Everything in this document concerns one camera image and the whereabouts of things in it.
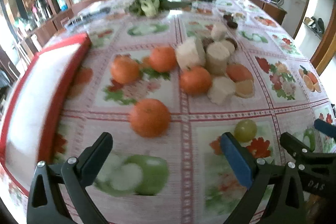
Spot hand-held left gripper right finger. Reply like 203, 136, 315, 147
220, 132, 306, 224

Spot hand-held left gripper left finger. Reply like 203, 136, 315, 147
26, 132, 114, 224

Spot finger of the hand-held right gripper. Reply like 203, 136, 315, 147
280, 132, 336, 198
314, 119, 336, 139

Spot green grape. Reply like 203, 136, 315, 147
234, 119, 258, 143

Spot orange mandarin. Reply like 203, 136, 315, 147
180, 66, 213, 95
110, 55, 140, 84
129, 98, 172, 138
149, 46, 177, 73

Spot red rimmed white tray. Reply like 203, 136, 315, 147
0, 32, 92, 195

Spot beige sponge cake piece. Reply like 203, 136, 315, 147
175, 38, 206, 69
205, 43, 231, 76

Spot fruit printed tablecloth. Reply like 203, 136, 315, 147
0, 0, 336, 224

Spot wooden sideboard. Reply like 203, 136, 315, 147
16, 7, 74, 51

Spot smartphone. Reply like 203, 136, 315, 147
66, 6, 112, 28

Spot green bok choy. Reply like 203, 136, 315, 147
129, 0, 192, 17

